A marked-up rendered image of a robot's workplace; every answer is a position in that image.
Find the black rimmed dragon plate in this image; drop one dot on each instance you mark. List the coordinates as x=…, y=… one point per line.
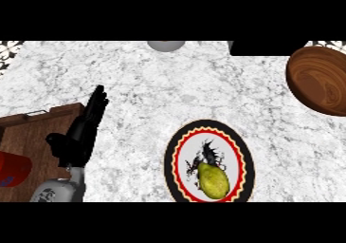
x=185, y=155

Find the brown wooden bowl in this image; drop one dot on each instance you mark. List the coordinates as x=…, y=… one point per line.
x=323, y=80

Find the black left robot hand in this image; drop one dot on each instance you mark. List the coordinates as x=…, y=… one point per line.
x=86, y=126

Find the open brown wooden drawer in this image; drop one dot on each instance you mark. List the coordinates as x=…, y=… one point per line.
x=31, y=139

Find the grey round object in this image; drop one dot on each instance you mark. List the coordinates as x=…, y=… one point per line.
x=165, y=46

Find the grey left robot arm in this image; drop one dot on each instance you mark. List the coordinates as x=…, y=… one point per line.
x=59, y=190

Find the yellow-green tomato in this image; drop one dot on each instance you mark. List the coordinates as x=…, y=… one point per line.
x=213, y=182

